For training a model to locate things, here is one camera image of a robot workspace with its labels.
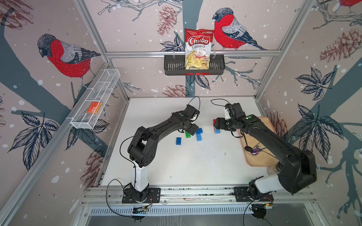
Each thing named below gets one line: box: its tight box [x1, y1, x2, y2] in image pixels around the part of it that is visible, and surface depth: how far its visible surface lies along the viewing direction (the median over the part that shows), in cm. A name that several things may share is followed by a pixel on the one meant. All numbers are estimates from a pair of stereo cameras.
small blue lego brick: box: [175, 137, 182, 146], surface depth 95 cm
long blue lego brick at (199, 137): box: [196, 133, 203, 142], surface depth 97 cm
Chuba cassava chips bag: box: [184, 28, 214, 70], surface depth 87 cm
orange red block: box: [86, 101, 103, 115], surface depth 73 cm
